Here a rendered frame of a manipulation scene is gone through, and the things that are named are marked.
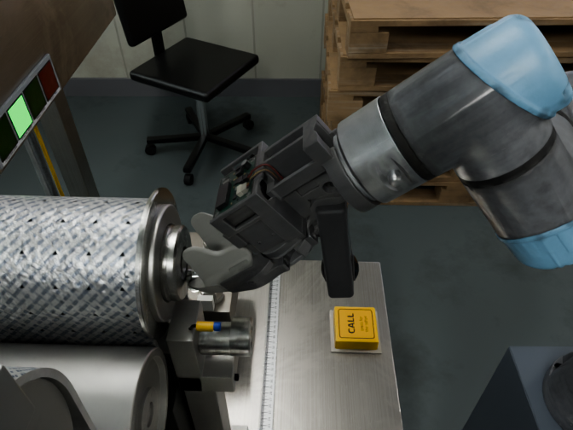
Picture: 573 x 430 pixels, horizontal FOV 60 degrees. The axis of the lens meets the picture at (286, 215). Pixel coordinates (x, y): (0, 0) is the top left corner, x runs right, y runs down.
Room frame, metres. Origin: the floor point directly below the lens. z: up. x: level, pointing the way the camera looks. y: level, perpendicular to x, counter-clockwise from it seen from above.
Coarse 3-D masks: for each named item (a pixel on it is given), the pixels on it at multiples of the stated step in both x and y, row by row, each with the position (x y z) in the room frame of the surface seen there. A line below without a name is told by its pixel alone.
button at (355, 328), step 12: (336, 312) 0.50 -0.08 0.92; (348, 312) 0.50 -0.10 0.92; (360, 312) 0.50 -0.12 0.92; (372, 312) 0.50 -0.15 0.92; (336, 324) 0.48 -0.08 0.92; (348, 324) 0.48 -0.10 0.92; (360, 324) 0.48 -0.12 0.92; (372, 324) 0.48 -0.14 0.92; (336, 336) 0.45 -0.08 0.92; (348, 336) 0.45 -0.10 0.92; (360, 336) 0.45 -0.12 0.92; (372, 336) 0.45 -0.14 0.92; (336, 348) 0.44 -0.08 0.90; (348, 348) 0.44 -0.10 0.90; (360, 348) 0.44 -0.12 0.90; (372, 348) 0.44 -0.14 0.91
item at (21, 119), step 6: (18, 102) 0.70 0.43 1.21; (24, 102) 0.72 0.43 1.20; (12, 108) 0.68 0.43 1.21; (18, 108) 0.70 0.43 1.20; (24, 108) 0.71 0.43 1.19; (12, 114) 0.68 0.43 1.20; (18, 114) 0.69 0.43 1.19; (24, 114) 0.71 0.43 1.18; (12, 120) 0.67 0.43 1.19; (18, 120) 0.69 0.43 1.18; (24, 120) 0.70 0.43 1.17; (30, 120) 0.72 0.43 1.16; (18, 126) 0.68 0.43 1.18; (24, 126) 0.69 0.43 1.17; (18, 132) 0.67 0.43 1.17
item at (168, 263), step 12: (168, 228) 0.34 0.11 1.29; (180, 228) 0.34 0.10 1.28; (168, 240) 0.32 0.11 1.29; (180, 240) 0.33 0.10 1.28; (168, 252) 0.31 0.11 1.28; (180, 252) 0.32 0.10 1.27; (168, 264) 0.30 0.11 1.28; (180, 264) 0.32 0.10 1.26; (168, 276) 0.29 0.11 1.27; (180, 276) 0.31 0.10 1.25; (168, 288) 0.29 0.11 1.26; (180, 288) 0.30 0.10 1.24; (168, 300) 0.29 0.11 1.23; (180, 300) 0.29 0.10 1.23
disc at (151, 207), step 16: (160, 192) 0.36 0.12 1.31; (144, 208) 0.32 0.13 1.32; (176, 208) 0.39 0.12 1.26; (144, 224) 0.31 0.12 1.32; (144, 240) 0.30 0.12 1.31; (144, 256) 0.29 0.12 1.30; (144, 272) 0.28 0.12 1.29; (144, 288) 0.27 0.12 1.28; (144, 304) 0.26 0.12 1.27; (144, 320) 0.25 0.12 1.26; (160, 336) 0.27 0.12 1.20
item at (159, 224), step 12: (168, 204) 0.36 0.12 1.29; (156, 216) 0.33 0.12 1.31; (168, 216) 0.35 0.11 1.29; (156, 228) 0.32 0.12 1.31; (156, 240) 0.31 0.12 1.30; (156, 252) 0.30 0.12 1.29; (156, 264) 0.29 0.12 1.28; (156, 276) 0.29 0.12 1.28; (156, 288) 0.28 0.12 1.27; (156, 300) 0.27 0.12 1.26; (156, 312) 0.27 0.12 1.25; (168, 312) 0.29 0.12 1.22
